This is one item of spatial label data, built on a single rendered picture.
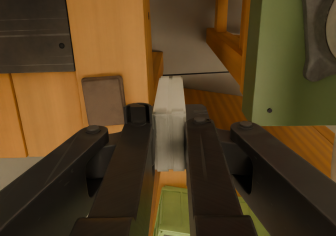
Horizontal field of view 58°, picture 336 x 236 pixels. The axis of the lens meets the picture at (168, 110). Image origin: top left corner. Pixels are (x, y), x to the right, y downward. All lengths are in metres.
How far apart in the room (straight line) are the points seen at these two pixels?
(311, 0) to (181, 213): 0.50
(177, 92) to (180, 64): 1.34
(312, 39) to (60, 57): 0.45
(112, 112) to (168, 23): 0.94
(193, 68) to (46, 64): 0.98
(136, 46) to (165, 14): 0.90
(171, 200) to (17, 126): 0.39
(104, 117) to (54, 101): 0.13
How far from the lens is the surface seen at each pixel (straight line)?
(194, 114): 0.15
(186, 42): 1.49
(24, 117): 0.71
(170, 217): 0.72
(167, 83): 0.18
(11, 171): 1.95
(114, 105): 0.58
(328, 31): 0.53
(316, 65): 0.59
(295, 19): 0.58
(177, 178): 0.81
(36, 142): 0.72
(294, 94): 0.61
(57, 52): 0.62
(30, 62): 0.64
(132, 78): 0.59
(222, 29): 1.25
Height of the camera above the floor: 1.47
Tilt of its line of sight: 70 degrees down
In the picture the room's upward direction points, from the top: 177 degrees counter-clockwise
